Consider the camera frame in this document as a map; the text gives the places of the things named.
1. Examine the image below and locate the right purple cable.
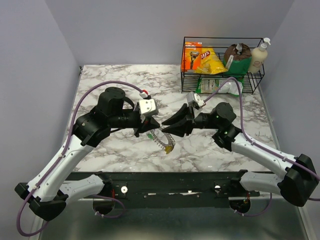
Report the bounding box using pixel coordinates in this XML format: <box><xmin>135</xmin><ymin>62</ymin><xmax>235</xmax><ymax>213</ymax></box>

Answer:
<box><xmin>202</xmin><ymin>76</ymin><xmax>320</xmax><ymax>217</ymax></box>

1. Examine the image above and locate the yellow chips bag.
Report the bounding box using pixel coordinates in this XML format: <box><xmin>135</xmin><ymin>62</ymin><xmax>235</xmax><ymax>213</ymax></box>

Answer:
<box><xmin>195</xmin><ymin>47</ymin><xmax>228</xmax><ymax>75</ymax></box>

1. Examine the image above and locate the yellow key tag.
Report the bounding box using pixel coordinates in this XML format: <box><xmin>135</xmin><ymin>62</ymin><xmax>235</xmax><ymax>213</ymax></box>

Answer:
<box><xmin>164</xmin><ymin>145</ymin><xmax>174</xmax><ymax>155</ymax></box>

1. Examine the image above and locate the brown and green bag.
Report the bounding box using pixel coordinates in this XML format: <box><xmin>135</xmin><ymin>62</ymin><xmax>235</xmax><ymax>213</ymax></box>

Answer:
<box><xmin>222</xmin><ymin>43</ymin><xmax>252</xmax><ymax>78</ymax></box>

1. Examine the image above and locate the orange razor package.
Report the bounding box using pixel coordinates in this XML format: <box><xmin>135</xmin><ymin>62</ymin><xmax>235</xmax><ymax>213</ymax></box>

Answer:
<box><xmin>182</xmin><ymin>42</ymin><xmax>202</xmax><ymax>72</ymax></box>

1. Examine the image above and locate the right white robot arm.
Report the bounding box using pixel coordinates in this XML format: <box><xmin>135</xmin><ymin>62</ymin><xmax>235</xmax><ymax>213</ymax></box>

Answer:
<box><xmin>162</xmin><ymin>102</ymin><xmax>319</xmax><ymax>207</ymax></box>

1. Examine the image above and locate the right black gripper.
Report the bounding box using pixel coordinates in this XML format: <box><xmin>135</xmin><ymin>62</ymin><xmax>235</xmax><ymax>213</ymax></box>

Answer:
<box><xmin>161</xmin><ymin>102</ymin><xmax>221</xmax><ymax>138</ymax></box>

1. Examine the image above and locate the cream pump lotion bottle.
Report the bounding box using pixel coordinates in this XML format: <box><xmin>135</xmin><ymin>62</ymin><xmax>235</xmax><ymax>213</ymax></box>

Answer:
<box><xmin>248</xmin><ymin>37</ymin><xmax>271</xmax><ymax>74</ymax></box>

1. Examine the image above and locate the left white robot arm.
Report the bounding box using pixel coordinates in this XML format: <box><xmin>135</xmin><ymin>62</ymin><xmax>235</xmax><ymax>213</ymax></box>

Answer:
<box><xmin>14</xmin><ymin>87</ymin><xmax>160</xmax><ymax>221</ymax></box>

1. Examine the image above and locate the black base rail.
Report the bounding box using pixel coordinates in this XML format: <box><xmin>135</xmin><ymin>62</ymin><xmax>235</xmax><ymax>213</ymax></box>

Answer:
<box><xmin>82</xmin><ymin>168</ymin><xmax>261</xmax><ymax>210</ymax></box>

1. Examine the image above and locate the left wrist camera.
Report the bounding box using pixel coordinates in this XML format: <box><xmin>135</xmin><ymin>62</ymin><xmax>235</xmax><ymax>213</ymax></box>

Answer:
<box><xmin>138</xmin><ymin>98</ymin><xmax>159</xmax><ymax>117</ymax></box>

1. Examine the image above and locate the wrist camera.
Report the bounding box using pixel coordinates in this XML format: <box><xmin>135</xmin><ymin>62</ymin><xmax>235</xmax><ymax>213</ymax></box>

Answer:
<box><xmin>138</xmin><ymin>98</ymin><xmax>159</xmax><ymax>117</ymax></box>
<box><xmin>186</xmin><ymin>92</ymin><xmax>206</xmax><ymax>109</ymax></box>

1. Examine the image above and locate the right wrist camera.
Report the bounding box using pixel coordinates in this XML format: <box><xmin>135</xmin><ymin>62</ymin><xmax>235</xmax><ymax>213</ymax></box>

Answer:
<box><xmin>186</xmin><ymin>92</ymin><xmax>206</xmax><ymax>109</ymax></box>

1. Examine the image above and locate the round metal keyring disc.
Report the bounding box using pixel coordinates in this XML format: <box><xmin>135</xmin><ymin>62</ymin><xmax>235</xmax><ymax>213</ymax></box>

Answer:
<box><xmin>147</xmin><ymin>127</ymin><xmax>176</xmax><ymax>152</ymax></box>

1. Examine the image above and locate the black wire basket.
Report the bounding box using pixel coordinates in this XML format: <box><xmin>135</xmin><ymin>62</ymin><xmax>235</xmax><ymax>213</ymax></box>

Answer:
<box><xmin>180</xmin><ymin>36</ymin><xmax>265</xmax><ymax>94</ymax></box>

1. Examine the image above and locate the green white snack bag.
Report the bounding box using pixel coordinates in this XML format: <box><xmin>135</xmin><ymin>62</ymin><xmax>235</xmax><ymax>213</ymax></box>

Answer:
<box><xmin>194</xmin><ymin>78</ymin><xmax>243</xmax><ymax>97</ymax></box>

